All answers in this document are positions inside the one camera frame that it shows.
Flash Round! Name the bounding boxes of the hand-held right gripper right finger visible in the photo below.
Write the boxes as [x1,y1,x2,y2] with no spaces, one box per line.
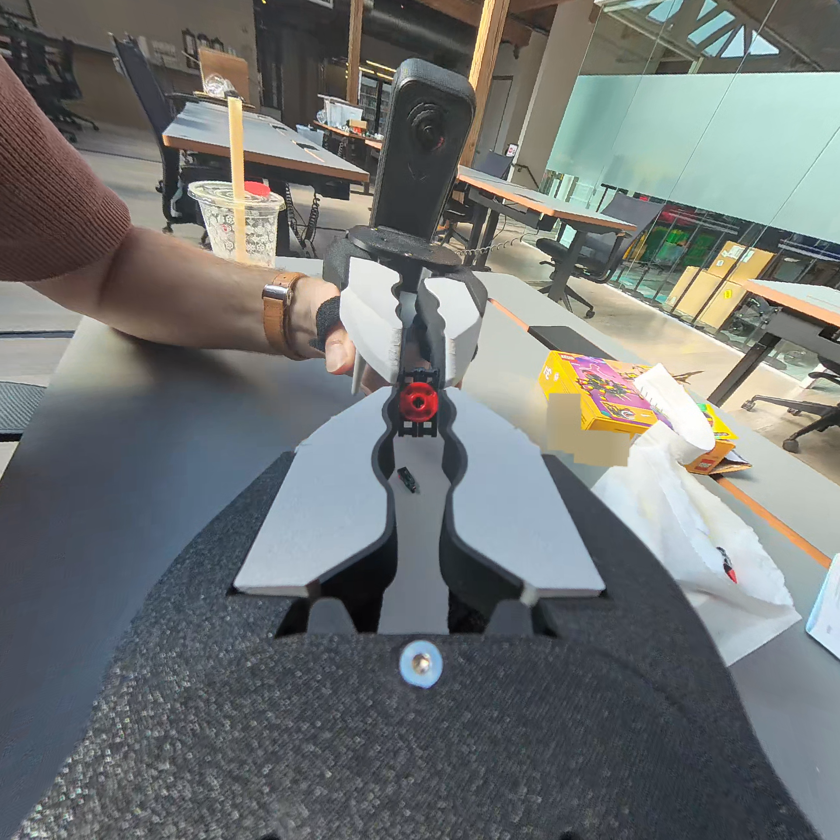
[438,387,607,635]

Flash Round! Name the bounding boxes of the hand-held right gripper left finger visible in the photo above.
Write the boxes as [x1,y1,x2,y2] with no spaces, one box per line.
[233,387,398,634]

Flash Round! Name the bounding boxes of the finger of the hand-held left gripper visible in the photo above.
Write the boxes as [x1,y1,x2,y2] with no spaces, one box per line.
[419,274,488,391]
[340,256,406,387]

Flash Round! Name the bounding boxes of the black lego bar coloured studs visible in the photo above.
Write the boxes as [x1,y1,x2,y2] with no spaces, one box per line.
[395,366,441,441]

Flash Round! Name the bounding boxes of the person's left forearm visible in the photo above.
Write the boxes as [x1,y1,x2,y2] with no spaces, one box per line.
[26,226,273,349]

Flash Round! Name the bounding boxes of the yellow lego box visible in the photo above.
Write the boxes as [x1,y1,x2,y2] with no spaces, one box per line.
[538,349,753,476]

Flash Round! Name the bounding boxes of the person's left hand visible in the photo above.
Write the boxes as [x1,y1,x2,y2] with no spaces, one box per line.
[290,277,361,378]

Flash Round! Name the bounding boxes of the wooden pillar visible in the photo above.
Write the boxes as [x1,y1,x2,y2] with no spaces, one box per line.
[458,0,512,169]

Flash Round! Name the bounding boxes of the black desk inlay pad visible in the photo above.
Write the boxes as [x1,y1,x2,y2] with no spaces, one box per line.
[528,324,616,362]

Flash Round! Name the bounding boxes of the grey desk orange edge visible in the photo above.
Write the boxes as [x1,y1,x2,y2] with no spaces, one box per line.
[161,100,371,252]
[455,164,639,317]

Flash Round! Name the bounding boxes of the patterned plastic drink cup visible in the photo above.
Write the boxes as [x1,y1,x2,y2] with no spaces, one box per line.
[188,180,287,269]

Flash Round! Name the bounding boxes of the crumpled white paper bag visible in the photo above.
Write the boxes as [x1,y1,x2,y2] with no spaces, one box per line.
[589,362,803,668]

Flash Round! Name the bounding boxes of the small cardboard box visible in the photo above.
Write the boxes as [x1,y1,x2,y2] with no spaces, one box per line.
[198,46,251,103]

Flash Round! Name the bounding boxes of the large cardboard box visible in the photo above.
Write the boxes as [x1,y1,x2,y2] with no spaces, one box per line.
[663,264,727,319]
[705,239,777,290]

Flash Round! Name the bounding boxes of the grey mesh chair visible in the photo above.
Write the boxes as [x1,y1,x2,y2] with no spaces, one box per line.
[0,381,47,436]

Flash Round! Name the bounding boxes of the instruction booklet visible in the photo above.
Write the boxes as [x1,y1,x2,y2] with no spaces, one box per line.
[805,553,840,652]

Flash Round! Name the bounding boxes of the grey desk black legs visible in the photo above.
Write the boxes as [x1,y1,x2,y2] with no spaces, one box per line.
[707,278,840,408]

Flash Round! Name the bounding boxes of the brown strap wristwatch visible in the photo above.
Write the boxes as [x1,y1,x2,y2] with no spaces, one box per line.
[261,271,311,362]

